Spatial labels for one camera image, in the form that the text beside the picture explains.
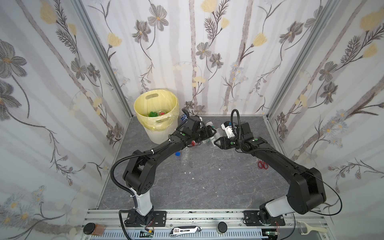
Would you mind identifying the green soda bottle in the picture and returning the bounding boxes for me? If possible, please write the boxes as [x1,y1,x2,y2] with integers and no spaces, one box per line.
[149,112,159,118]

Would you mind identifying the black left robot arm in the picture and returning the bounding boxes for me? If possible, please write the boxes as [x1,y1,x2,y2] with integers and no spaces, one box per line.
[110,110,217,227]

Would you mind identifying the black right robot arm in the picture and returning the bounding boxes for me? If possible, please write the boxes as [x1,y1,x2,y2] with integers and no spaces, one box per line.
[214,109,327,225]

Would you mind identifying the white bin with yellow liner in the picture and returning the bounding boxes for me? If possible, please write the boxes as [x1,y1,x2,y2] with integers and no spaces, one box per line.
[134,89,180,145]

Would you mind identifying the green label clear bottle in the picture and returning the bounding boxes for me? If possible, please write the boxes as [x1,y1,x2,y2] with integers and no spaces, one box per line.
[202,122,216,147]

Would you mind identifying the clear crushed bottle white cap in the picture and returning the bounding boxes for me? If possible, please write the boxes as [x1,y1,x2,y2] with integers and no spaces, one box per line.
[180,148,190,167]

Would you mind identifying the black round knob centre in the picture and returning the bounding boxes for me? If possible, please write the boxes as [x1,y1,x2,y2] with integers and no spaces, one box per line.
[217,222,228,234]

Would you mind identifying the black round knob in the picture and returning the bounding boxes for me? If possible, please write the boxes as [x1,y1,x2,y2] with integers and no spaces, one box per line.
[83,223,96,235]
[217,222,228,234]

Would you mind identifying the silver adjustable wrench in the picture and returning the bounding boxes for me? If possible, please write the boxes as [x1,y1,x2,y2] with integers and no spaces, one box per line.
[170,226,202,238]

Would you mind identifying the white peeler tool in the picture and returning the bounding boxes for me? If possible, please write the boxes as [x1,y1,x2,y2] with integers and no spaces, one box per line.
[297,221,328,236]

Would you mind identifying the black round knob left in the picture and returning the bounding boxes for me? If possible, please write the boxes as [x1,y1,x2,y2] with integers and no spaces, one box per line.
[83,223,96,235]

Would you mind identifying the red handled scissors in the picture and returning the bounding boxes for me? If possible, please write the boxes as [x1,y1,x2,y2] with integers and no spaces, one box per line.
[258,160,269,170]

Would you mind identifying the aluminium mounting rail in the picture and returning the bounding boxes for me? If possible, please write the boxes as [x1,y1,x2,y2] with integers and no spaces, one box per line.
[82,209,335,240]

